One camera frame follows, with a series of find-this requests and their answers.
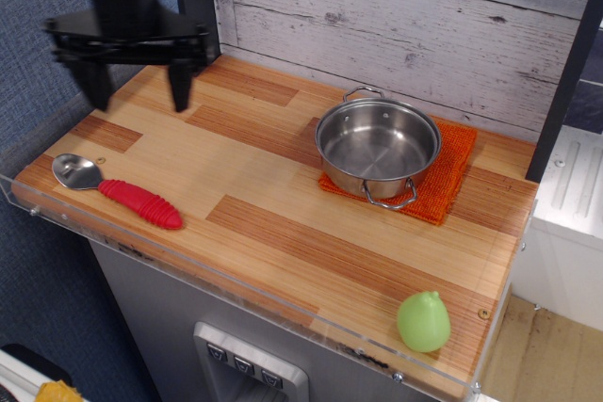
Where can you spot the yellow object at corner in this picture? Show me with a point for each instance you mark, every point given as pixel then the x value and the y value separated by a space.
pixel 58 391

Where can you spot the clear acrylic table guard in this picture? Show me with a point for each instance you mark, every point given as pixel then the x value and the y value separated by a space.
pixel 242 169

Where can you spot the dark grey right post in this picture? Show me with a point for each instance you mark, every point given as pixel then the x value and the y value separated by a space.
pixel 573 68

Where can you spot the silver metal pot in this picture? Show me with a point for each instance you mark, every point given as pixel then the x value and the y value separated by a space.
pixel 377 148

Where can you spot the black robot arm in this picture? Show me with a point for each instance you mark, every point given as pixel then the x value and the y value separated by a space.
pixel 128 32

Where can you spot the red handled metal spoon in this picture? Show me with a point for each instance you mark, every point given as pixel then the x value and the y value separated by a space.
pixel 79 173

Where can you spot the white ribbed side counter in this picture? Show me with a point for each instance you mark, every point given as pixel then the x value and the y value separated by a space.
pixel 559 265

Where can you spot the grey toy fridge cabinet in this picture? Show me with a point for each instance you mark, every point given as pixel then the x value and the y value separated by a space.
pixel 162 310

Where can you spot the silver dispenser button panel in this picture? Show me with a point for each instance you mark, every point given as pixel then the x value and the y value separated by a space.
pixel 249 366

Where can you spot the orange knitted cloth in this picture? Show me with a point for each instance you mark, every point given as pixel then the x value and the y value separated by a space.
pixel 436 194

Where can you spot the green plastic pear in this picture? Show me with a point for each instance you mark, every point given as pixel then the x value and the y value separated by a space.
pixel 423 322

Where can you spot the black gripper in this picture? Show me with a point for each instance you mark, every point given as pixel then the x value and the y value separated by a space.
pixel 130 32

